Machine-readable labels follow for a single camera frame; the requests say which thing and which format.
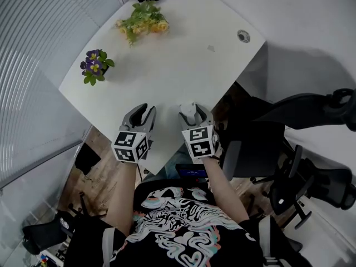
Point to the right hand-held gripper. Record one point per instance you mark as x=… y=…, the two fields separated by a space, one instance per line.
x=198 y=143

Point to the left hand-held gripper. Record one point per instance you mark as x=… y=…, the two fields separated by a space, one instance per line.
x=128 y=146

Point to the white tape measure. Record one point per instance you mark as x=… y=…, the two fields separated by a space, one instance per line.
x=189 y=111

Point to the person's left forearm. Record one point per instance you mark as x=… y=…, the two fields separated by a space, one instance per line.
x=122 y=193

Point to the person's right forearm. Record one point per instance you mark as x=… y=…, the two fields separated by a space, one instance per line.
x=222 y=190

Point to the black device with blue screen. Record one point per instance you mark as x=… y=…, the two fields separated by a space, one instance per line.
x=192 y=172

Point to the black box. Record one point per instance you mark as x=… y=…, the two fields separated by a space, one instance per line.
x=86 y=158

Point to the purple potted flower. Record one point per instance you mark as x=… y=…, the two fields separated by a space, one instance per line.
x=94 y=65

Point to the black office chair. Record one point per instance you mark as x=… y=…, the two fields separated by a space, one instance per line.
x=278 y=113
x=320 y=182
x=47 y=232

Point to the yellow artificial flower bouquet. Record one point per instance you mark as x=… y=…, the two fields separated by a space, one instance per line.
x=144 y=21

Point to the black printed t-shirt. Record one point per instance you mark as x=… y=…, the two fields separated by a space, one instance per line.
x=180 y=227

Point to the white window blind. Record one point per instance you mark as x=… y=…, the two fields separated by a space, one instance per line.
x=36 y=65

